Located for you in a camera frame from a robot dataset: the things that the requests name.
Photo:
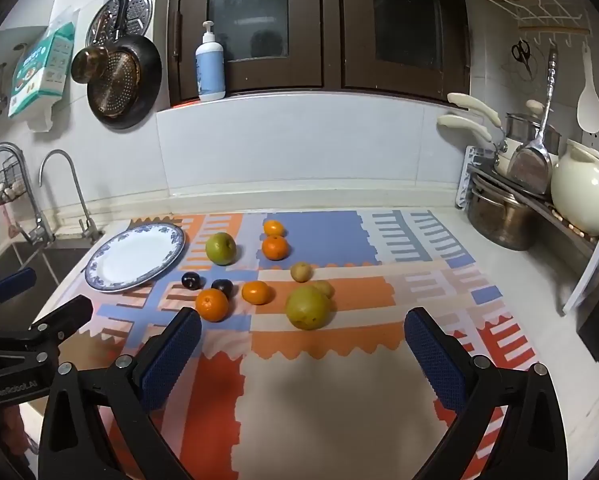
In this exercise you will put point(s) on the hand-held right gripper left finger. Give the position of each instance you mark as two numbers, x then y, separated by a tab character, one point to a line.
172	360

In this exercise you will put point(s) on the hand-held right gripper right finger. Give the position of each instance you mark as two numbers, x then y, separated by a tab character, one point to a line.
434	360

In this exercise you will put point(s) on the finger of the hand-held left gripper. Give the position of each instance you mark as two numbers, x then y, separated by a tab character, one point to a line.
66	312
14	281

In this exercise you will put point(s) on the blue rimmed white plate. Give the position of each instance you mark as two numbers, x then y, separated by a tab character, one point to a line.
129	260

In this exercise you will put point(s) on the dark plum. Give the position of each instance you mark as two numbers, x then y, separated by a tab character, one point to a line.
223	287
191	280

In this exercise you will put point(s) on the green apple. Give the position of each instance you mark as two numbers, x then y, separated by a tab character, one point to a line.
221	248

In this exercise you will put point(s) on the brown kiwi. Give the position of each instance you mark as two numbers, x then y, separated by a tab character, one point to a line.
302	272
325	287

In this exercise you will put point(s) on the large yellow-green pear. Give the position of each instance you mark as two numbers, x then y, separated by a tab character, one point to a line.
308	308

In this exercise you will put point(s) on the steel sink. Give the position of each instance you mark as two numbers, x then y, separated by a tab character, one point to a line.
34	270

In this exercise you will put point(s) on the patterned foam mat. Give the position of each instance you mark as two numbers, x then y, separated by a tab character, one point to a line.
329	385

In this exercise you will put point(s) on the steel spring faucet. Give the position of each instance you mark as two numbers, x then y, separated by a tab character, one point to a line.
9	150

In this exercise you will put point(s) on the large steel pot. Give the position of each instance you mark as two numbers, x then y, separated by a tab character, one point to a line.
499	215

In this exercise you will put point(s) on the small orange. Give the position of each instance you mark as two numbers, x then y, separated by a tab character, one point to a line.
274	228

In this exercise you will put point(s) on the dish rack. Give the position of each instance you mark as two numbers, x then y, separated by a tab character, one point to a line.
587	265

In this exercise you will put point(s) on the steel spatula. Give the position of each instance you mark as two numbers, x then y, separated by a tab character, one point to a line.
529	170

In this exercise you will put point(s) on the green tissue pack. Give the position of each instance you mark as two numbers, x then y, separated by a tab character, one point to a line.
41	70

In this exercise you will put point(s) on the white ceramic jar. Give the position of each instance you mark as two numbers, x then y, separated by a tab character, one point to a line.
579	195

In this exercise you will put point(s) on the copper colander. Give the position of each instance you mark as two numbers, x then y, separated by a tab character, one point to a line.
119	85

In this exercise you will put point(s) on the copper ladle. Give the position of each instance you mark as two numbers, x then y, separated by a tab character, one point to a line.
89	65

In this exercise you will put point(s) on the black frying pan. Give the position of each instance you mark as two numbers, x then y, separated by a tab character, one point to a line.
149	80

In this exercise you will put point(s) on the steel pot with lid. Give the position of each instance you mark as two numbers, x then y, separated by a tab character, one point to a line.
522	130

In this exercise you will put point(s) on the blue pump bottle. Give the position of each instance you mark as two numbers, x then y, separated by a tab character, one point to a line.
210	70

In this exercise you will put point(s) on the round steel steamer plate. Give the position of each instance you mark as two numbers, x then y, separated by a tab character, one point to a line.
137	10

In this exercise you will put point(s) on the white rice spoon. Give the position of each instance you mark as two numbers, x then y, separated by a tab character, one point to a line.
589	105

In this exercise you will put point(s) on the black scissors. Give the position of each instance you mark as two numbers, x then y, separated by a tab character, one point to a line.
522	55

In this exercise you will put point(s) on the dark brown window frame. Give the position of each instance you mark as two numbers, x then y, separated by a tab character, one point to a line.
354	35
179	35

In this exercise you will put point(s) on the white wall hook rail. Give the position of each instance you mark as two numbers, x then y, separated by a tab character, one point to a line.
554	27

